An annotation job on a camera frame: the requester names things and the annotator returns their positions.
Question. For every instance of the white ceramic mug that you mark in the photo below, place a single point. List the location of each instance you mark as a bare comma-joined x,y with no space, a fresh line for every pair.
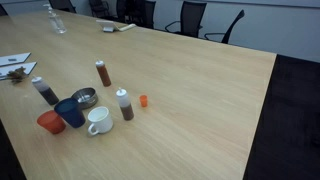
100,120

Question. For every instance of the dark sauce squeeze bottle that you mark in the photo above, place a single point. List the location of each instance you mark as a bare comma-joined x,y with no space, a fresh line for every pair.
46,91

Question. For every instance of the small metal pot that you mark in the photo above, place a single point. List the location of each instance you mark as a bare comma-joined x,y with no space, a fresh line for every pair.
85,97

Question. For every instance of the white paper sheet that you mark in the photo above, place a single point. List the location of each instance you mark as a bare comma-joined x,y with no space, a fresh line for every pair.
28,67
20,56

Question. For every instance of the red-brown sauce squeeze bottle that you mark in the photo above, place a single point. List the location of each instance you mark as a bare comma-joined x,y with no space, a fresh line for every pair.
103,74

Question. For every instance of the half-full brown squeeze bottle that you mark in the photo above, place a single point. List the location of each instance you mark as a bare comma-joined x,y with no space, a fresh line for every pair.
125,104

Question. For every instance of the clear hand sanitizer pump bottle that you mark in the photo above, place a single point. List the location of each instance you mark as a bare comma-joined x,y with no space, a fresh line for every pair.
57,22

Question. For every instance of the tiny orange cup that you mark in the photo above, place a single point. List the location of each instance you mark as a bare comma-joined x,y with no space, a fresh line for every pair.
143,101

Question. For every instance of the dark blue plastic cup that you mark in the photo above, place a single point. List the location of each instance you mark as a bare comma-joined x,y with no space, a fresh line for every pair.
70,113

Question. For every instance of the white tablet stand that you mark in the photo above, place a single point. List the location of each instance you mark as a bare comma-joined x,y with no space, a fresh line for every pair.
107,25

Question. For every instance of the black mesh office chair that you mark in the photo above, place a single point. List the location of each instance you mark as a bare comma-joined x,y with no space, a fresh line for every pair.
2,10
62,4
230,28
99,7
190,16

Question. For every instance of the brown dried clump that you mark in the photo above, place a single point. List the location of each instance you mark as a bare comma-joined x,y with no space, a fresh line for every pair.
16,75

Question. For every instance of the red plastic cup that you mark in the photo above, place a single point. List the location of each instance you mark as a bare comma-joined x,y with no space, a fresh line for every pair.
51,122

